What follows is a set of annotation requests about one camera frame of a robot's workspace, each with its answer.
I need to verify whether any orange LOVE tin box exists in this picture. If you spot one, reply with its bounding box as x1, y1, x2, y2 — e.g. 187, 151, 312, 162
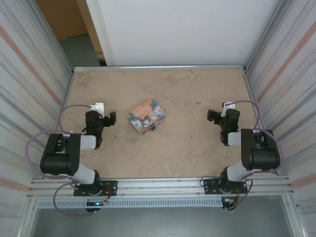
127, 99, 165, 136

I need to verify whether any black controller box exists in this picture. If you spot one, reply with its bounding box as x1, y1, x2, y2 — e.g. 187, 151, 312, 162
221, 197, 239, 212
85, 200, 102, 213

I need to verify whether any brown wooden board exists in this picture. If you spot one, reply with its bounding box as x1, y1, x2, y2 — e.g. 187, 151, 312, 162
36, 0, 103, 60

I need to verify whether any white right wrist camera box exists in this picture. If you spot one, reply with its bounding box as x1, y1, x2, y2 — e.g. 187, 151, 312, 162
221, 101, 237, 117

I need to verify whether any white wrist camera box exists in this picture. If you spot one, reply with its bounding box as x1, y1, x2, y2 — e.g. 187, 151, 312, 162
221, 101, 237, 117
89, 102, 105, 115

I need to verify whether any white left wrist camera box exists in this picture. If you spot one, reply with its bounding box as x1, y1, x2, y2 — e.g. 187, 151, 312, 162
89, 102, 105, 115

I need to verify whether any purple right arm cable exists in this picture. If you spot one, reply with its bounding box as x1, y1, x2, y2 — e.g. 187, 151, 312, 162
225, 100, 285, 212

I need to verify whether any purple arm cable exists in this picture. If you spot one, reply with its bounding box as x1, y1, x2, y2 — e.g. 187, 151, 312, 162
225, 100, 285, 212
26, 104, 99, 217

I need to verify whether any aluminium table side rail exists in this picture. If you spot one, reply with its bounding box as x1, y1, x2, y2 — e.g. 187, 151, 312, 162
242, 68, 281, 176
43, 70, 75, 179

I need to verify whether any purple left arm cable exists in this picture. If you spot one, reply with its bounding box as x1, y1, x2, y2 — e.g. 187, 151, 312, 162
26, 104, 99, 217

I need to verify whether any long aluminium table edge rail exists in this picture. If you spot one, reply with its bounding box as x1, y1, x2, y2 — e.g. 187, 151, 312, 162
73, 64, 245, 73

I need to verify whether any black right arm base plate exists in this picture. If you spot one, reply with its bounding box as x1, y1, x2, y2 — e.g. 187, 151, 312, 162
202, 177, 248, 196

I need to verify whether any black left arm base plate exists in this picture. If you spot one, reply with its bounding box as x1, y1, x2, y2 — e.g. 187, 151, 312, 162
73, 180, 118, 198

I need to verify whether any wide aluminium mounting rail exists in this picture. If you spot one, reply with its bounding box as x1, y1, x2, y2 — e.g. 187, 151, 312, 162
29, 175, 295, 198

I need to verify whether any white door frame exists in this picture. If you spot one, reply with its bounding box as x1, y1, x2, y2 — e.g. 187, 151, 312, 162
85, 0, 117, 67

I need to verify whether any grey slotted cable duct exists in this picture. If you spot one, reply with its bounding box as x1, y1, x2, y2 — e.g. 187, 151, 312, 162
37, 198, 223, 209

